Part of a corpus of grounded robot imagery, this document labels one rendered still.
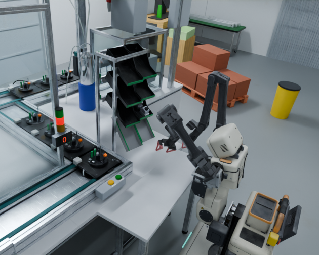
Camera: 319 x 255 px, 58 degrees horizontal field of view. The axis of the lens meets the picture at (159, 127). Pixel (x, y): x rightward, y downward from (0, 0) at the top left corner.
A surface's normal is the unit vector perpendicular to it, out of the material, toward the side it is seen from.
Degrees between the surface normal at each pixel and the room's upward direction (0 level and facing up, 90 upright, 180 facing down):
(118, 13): 90
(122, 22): 90
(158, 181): 0
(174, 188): 0
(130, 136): 45
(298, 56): 90
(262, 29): 90
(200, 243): 0
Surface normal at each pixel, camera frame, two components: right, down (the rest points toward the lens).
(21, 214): 0.10, -0.85
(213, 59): -0.77, 0.27
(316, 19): -0.50, 0.41
